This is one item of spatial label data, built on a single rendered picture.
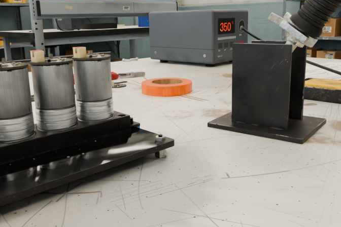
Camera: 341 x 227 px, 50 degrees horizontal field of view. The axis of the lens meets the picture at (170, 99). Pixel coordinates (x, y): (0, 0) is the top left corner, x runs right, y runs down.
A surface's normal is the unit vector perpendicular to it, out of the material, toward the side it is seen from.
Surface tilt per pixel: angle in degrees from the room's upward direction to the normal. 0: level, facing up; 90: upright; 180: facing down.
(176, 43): 90
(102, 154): 0
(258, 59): 90
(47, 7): 90
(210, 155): 0
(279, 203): 0
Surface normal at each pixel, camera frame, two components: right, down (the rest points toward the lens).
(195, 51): -0.66, 0.18
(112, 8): 0.69, 0.15
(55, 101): 0.36, 0.20
